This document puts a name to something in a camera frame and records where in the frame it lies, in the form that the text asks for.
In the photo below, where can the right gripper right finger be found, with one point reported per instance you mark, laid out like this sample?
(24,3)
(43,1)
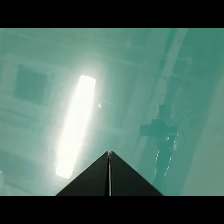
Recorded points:
(128,180)

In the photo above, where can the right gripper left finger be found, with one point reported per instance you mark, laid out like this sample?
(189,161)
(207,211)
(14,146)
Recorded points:
(93,180)

